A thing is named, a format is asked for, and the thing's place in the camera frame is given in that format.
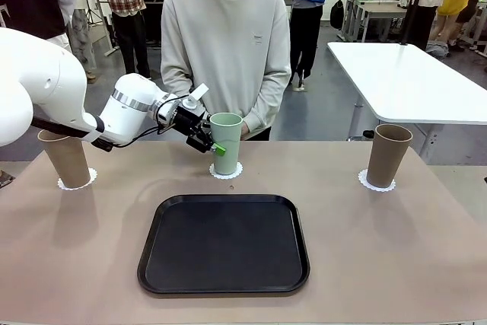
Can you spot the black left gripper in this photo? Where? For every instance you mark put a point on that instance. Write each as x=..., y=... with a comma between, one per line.
x=188, y=121

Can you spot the tall pale green cup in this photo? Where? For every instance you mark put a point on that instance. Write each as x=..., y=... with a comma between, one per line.
x=230, y=132

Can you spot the white scalloped paper coaster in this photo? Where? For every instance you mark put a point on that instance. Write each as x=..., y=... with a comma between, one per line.
x=361, y=179
x=94, y=176
x=226, y=177

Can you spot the tall brown cup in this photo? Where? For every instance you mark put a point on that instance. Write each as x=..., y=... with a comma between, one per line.
x=70, y=165
x=388, y=157

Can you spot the person's right forearm grey sleeve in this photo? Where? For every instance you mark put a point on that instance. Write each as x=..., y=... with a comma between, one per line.
x=179, y=85

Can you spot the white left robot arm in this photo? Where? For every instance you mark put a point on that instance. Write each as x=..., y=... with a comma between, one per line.
x=38, y=74

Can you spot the person's left forearm grey sleeve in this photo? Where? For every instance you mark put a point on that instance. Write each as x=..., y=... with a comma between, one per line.
x=270, y=100

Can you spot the person's left hand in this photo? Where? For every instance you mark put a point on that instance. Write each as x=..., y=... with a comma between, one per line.
x=246, y=131

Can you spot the person in grey sweatshirt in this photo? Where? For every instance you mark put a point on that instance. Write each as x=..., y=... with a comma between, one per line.
x=224, y=36

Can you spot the black plastic tray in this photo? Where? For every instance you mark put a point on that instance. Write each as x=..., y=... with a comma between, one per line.
x=228, y=249

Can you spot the person in patterned grey skirt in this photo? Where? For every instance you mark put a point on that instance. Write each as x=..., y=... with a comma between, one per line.
x=80, y=36

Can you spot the black hanging bag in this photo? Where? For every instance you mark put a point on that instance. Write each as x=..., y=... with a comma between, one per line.
x=337, y=13

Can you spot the dark patterned board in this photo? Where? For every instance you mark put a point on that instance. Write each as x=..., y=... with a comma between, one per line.
x=5, y=179

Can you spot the grey workbench desk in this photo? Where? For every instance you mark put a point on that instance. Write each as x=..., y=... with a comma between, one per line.
x=374, y=11

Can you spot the white table with grey legs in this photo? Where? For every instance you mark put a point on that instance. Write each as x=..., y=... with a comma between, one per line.
x=411, y=81

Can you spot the black tripod stand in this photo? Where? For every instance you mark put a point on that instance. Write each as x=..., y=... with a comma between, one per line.
x=412, y=5

